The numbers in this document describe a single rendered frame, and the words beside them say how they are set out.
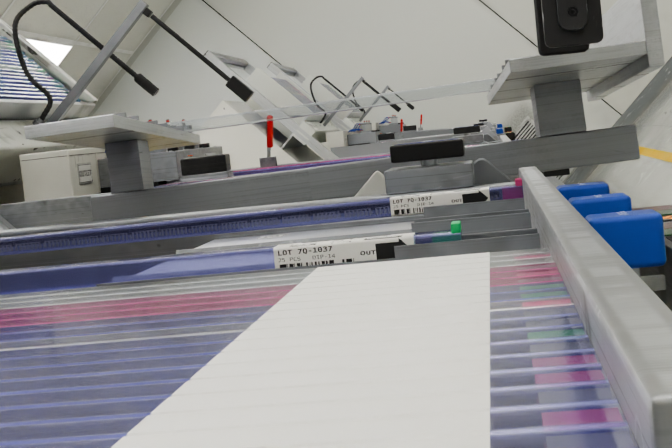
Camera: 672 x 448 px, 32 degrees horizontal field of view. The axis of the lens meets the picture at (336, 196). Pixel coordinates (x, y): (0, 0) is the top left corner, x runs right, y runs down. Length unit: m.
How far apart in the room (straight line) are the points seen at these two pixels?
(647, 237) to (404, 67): 7.76
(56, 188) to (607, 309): 1.70
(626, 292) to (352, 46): 8.06
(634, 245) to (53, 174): 1.46
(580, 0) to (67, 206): 1.12
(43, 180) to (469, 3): 6.53
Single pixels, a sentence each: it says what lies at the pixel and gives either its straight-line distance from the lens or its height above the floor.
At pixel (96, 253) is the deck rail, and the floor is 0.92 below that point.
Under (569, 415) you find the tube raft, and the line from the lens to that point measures 0.19.
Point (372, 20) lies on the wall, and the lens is 8.28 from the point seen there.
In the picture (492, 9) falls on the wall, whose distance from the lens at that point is 8.25.
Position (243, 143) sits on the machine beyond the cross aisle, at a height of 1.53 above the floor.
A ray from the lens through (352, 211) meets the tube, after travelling 0.72.
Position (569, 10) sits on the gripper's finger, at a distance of 0.67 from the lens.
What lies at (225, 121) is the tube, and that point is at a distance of 1.18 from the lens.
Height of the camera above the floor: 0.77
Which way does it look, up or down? 3 degrees up
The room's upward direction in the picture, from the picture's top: 50 degrees counter-clockwise
